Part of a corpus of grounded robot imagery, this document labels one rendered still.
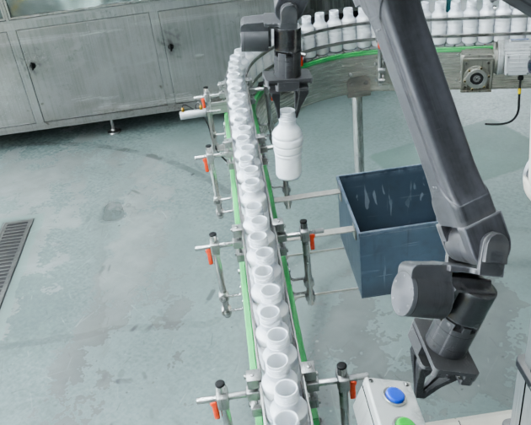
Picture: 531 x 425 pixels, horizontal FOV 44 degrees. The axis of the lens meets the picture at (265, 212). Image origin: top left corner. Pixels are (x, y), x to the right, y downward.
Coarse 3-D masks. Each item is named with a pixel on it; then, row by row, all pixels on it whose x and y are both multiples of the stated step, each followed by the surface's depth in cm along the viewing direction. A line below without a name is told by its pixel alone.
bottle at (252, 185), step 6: (246, 180) 155; (252, 180) 156; (258, 180) 155; (246, 186) 154; (252, 186) 153; (258, 186) 154; (246, 192) 155; (252, 192) 154; (258, 192) 155; (246, 198) 155; (252, 198) 155; (258, 198) 155; (264, 198) 156; (264, 204) 156; (264, 210) 156; (246, 216) 157
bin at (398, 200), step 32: (320, 192) 192; (352, 192) 198; (384, 192) 200; (416, 192) 201; (352, 224) 176; (384, 224) 206; (416, 224) 170; (288, 256) 202; (352, 256) 187; (384, 256) 174; (416, 256) 175; (352, 288) 186; (384, 288) 180
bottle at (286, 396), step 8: (280, 384) 101; (288, 384) 102; (296, 384) 100; (280, 392) 102; (288, 392) 103; (296, 392) 99; (280, 400) 99; (288, 400) 99; (296, 400) 99; (304, 400) 103; (272, 408) 102; (280, 408) 100; (288, 408) 100; (296, 408) 100; (304, 408) 101; (272, 416) 101; (304, 416) 101; (272, 424) 102; (304, 424) 102
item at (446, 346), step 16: (416, 320) 93; (432, 320) 89; (448, 320) 85; (432, 336) 88; (448, 336) 86; (464, 336) 85; (432, 352) 87; (448, 352) 86; (464, 352) 87; (432, 368) 85; (448, 368) 85; (464, 368) 86
